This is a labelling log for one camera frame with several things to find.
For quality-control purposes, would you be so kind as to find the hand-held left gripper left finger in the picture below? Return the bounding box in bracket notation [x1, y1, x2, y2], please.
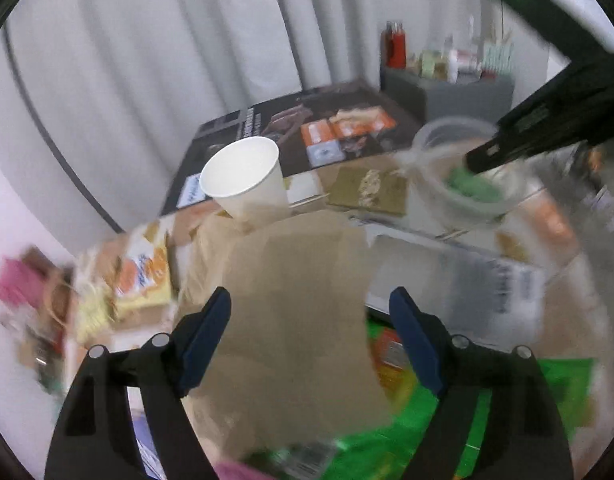
[44, 286, 233, 480]

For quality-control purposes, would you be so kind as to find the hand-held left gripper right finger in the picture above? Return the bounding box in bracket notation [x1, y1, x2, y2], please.
[388, 286, 574, 480]

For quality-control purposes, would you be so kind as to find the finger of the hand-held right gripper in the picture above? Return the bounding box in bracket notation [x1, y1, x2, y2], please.
[464, 50, 614, 172]

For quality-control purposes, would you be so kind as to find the red and green snack bag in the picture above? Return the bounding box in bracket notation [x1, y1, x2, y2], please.
[369, 322, 418, 401]

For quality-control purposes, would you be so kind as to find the small green snack packet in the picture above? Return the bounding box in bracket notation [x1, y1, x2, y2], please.
[446, 167, 502, 204]

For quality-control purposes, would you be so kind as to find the clear plastic bowl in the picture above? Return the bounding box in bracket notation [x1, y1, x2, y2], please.
[394, 116, 532, 221]

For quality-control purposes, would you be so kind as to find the clear plastic package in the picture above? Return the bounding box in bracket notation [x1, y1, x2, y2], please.
[367, 225, 550, 341]

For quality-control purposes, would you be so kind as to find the brown paper bag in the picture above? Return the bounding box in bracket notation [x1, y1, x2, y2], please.
[179, 210, 393, 461]

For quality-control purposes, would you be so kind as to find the teal pen holder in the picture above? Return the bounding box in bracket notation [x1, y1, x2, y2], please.
[479, 40, 515, 78]

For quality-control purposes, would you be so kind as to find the grey cabinet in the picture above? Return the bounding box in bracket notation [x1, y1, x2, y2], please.
[379, 67, 515, 123]

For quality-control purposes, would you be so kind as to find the orange snack packet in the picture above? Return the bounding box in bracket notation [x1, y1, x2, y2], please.
[113, 232, 172, 313]

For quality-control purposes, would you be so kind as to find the small green box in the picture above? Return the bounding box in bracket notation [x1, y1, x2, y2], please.
[419, 50, 448, 78]

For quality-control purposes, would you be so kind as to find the gold snack packet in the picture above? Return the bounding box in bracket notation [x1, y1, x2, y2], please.
[76, 280, 115, 343]

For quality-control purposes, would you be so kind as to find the tan flat box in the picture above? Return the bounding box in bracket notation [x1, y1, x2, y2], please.
[328, 166, 409, 217]

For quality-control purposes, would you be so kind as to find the red thermos bottle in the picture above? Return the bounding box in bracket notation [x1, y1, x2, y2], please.
[384, 21, 407, 68]

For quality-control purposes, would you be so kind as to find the white paper cup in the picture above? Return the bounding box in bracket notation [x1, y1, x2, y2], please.
[199, 136, 291, 221]

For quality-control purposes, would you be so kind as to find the pink plastic bag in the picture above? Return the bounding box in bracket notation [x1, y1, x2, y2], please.
[0, 257, 48, 311]

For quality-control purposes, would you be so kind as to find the dark printed flat box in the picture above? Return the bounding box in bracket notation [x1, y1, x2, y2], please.
[159, 80, 423, 216]

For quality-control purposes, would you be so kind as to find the black curved pole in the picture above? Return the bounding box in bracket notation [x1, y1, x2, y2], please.
[2, 25, 125, 233]

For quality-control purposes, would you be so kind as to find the grey curtain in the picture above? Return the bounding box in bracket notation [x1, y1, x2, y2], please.
[0, 0, 488, 241]

